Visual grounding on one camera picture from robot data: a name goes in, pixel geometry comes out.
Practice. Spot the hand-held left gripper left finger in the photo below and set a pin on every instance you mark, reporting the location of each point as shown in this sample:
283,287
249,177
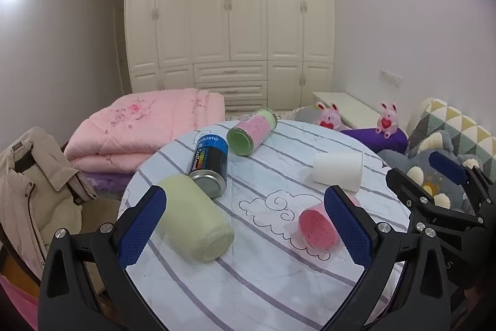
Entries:
140,228

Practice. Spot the pink and green cup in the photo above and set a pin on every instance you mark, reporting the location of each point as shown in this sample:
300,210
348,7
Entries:
252,131

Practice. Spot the grey plush toy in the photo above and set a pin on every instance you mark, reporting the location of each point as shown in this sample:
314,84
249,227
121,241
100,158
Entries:
420,162

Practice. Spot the pink bunny plush toy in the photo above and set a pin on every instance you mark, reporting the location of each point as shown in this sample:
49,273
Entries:
329,117
387,119

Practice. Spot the white cup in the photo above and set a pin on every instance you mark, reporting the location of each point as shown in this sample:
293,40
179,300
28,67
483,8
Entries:
337,171

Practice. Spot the geometric patterned cushion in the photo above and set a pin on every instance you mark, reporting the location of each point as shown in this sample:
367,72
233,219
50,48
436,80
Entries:
457,121

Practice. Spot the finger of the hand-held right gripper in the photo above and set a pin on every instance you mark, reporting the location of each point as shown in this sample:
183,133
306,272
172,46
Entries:
407,191
447,165

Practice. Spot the purple pillow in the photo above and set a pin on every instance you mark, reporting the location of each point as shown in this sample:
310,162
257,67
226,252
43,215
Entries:
376,139

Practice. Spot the blue and black can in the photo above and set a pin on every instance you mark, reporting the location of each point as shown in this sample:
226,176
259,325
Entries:
209,164

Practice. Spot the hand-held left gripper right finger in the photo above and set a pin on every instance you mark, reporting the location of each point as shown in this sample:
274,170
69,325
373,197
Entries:
348,228

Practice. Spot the white wall socket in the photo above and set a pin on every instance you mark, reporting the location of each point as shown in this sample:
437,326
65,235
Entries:
391,78

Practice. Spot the cream wardrobe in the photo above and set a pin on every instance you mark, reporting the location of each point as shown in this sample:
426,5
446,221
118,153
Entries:
232,17

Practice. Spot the pale green cup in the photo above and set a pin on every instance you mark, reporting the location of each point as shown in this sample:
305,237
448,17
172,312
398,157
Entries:
193,222

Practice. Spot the beige jacket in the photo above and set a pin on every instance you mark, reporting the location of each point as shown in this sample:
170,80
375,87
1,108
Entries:
35,191

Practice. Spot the pink speckled clear cup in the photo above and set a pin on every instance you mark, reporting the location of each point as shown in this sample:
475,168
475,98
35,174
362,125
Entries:
317,230

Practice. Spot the pink cloth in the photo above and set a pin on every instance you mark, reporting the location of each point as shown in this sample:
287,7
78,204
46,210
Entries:
15,307

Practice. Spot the folded pink quilt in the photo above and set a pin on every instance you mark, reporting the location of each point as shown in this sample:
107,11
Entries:
147,125

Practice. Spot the purple blanket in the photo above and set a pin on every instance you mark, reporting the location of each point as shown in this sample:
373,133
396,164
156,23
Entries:
106,181

